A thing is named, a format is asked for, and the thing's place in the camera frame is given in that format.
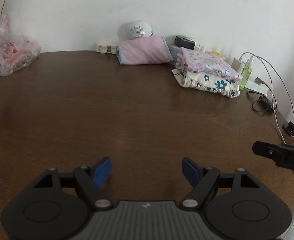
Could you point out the white power strip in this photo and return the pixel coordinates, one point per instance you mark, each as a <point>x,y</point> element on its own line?
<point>260,89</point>

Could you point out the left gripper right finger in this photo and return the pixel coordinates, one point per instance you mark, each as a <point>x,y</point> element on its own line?
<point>234,205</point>

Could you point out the white socket adapter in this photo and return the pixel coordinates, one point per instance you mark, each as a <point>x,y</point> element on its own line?
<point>106,48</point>

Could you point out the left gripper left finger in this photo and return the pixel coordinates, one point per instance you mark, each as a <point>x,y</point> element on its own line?
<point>57,205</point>

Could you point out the folded pink towel cloth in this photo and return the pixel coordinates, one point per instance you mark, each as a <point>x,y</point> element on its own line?
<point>144,50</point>

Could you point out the small black box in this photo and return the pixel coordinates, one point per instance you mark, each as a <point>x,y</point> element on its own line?
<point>184,42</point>

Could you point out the teal flower folded cloth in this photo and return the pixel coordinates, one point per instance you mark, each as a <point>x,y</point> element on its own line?
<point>207,82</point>

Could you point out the white wall charger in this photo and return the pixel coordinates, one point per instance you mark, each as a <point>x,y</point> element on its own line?
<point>237,65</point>

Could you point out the pink floral ruffled garment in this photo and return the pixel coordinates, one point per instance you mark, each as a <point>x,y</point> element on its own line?
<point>198,61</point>

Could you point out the clear printed plastic bag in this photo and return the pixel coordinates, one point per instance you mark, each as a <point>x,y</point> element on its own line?
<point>16,52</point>

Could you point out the green spray bottle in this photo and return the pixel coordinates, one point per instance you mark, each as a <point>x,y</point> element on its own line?
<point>246,72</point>

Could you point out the stack of snack packets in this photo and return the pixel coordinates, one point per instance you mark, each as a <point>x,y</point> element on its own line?
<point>216,54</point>

